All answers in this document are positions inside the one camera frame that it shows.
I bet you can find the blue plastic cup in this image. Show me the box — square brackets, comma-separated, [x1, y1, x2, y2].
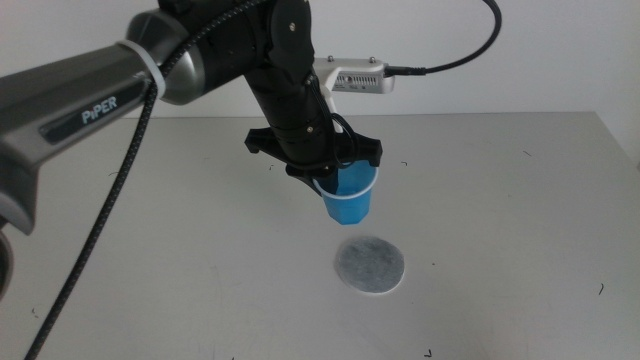
[312, 159, 380, 227]

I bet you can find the round grey cup mat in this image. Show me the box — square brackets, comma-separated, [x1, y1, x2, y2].
[333, 235, 406, 296]

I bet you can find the white zip tie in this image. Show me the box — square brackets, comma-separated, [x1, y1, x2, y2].
[118, 38, 167, 102]

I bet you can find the thin black gripper wire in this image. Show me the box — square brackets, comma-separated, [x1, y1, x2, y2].
[305, 73, 358, 169]

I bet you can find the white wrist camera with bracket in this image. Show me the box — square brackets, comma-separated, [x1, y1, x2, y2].
[312, 55, 397, 134]

